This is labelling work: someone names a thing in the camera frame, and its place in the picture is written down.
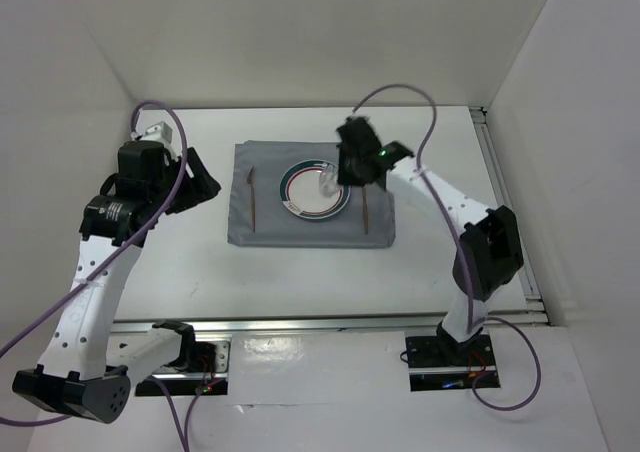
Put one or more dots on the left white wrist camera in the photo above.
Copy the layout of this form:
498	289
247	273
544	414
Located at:
160	132

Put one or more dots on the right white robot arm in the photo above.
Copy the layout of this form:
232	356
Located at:
488	251

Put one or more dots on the grey cloth placemat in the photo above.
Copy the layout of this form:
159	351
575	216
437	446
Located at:
276	227

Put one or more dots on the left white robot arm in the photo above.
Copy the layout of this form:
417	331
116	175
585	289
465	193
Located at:
77	376

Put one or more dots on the copper knife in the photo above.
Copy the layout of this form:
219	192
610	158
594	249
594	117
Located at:
365	211

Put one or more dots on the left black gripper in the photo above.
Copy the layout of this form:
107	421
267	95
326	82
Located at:
200	186

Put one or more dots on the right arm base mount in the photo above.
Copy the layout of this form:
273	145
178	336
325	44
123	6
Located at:
430	370

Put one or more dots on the aluminium front rail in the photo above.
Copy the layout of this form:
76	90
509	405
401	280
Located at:
337	323

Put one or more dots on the copper fork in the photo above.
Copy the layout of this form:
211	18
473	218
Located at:
250	183

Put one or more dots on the green rimmed white plate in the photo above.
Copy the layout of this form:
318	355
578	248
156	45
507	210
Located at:
300	195

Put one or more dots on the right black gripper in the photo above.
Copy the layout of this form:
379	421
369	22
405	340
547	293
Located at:
344	177

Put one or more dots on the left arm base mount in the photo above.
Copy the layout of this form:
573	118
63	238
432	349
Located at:
206	373

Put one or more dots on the clear plastic cup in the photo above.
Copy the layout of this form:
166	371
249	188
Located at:
328	182

